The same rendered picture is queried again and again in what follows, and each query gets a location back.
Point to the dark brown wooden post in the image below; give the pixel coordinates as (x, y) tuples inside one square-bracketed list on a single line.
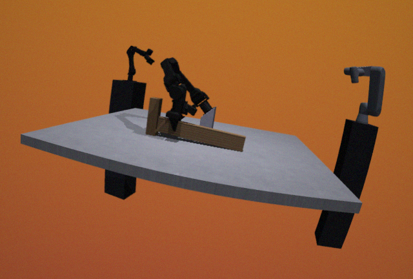
[(154, 111)]

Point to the brown wooden board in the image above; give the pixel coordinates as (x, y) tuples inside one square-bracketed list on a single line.
[(202, 134)]

